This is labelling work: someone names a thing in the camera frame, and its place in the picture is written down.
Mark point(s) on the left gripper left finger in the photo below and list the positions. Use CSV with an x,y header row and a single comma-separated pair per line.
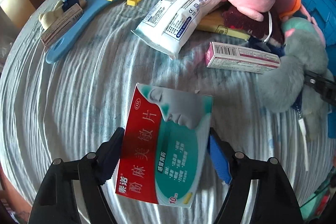
x,y
71,192

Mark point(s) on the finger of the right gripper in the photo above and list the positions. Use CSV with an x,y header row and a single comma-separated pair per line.
x,y
324,87

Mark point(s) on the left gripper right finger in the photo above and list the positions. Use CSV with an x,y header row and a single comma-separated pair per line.
x,y
275,200

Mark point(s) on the red teal medicine box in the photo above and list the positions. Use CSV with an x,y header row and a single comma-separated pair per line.
x,y
164,146

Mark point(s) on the long purple white box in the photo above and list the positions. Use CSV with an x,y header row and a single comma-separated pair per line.
x,y
61,25

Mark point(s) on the grey teal pig plush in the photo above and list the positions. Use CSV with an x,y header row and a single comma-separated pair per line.
x,y
283,88

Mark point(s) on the dark maroon cloth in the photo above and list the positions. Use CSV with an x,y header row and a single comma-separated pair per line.
x,y
260,30

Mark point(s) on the striped light blue tablecloth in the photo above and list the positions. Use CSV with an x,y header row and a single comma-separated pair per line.
x,y
67,109

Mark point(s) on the pink white medicine box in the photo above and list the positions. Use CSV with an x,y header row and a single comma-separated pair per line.
x,y
238,58

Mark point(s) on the yellow flat packet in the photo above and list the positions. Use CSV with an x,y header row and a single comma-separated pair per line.
x,y
213,23

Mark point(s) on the white wet wipes pack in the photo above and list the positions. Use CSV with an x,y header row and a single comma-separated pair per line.
x,y
170,23

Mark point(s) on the blue plastic board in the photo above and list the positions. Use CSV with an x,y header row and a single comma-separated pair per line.
x,y
62,46

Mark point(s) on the blue satin bow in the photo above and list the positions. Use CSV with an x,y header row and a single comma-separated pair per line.
x,y
67,4

